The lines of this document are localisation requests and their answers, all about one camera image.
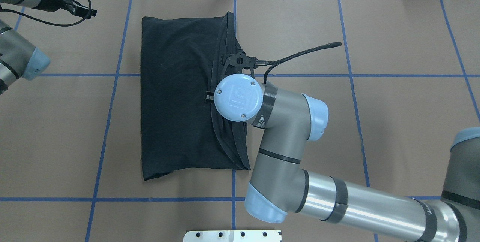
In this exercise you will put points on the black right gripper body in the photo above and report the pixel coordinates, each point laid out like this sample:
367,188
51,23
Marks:
209,98

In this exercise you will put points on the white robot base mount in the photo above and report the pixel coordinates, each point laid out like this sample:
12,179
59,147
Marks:
233,236

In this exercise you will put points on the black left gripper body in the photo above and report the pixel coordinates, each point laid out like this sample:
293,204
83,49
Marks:
52,3

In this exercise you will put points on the black graphic t-shirt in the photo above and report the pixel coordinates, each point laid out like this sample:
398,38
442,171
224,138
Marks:
180,67

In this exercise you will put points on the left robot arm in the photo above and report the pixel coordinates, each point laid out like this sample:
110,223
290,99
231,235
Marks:
19,57

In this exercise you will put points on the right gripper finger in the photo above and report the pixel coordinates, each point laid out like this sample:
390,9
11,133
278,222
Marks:
210,97

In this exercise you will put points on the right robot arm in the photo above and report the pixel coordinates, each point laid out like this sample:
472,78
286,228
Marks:
397,155

